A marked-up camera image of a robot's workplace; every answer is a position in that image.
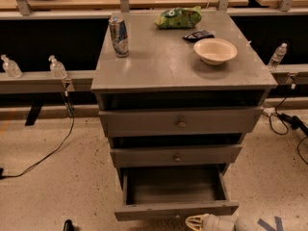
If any green chip bag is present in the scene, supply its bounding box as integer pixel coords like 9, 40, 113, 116
155, 6, 202, 29

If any grey wooden drawer cabinet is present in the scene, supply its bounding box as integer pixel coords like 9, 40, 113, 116
90, 10, 278, 191

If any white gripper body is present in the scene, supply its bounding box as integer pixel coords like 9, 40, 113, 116
202, 215, 236, 231

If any grey drawer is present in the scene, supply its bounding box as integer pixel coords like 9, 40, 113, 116
99, 106, 263, 138
111, 144, 242, 168
115, 165, 239, 221

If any white bowl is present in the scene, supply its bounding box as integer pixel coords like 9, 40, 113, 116
193, 38, 238, 65

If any black floor cable left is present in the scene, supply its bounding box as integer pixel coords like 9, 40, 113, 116
0, 80, 76, 180

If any clear pump bottle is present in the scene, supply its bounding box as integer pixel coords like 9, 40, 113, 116
1, 55, 22, 78
49, 55, 67, 79

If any clear water bottle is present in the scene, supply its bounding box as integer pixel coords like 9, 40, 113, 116
268, 43, 287, 71

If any grey middle drawer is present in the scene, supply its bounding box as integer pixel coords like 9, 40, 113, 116
111, 144, 242, 168

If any black object bottom edge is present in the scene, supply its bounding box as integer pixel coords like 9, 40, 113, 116
63, 219, 74, 231

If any grey bottom drawer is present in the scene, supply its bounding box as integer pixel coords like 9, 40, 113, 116
115, 165, 239, 221

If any black cable right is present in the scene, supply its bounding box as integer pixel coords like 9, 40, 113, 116
269, 84, 308, 166

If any dark blue snack packet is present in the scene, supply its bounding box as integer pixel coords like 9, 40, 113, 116
183, 30, 214, 42

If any grey top drawer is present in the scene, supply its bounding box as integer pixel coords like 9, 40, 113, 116
99, 106, 263, 138

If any silver blue drink can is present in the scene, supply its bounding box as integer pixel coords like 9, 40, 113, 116
109, 15, 129, 57

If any clear pump bottle far left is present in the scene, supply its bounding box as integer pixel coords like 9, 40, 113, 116
1, 55, 22, 78

